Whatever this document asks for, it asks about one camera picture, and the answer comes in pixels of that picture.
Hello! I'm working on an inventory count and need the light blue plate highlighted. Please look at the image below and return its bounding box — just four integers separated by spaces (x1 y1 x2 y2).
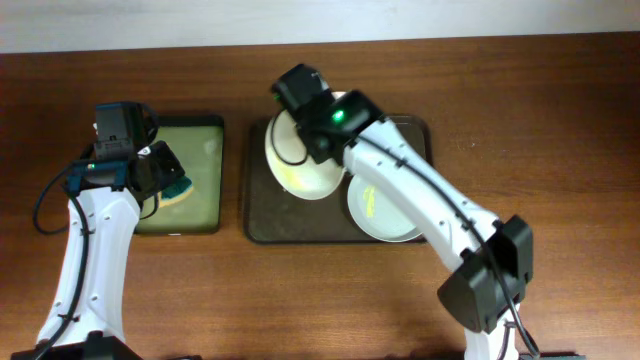
347 175 422 243

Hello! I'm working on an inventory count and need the cream white plate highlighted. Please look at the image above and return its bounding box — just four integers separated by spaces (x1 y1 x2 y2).
264 110 345 200

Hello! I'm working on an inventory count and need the pink plate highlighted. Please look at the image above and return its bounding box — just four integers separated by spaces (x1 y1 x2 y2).
328 91 347 111

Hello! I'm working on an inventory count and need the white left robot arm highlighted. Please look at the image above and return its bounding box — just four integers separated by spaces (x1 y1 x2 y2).
12 141 185 359

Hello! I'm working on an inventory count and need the dark brown serving tray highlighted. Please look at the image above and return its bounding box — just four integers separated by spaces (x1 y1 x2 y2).
243 114 434 245

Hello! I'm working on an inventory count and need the green yellow sponge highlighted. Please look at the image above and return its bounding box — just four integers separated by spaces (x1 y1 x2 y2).
159 176 194 208

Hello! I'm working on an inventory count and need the black tray with green water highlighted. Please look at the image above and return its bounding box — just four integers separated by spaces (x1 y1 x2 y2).
136 114 224 235

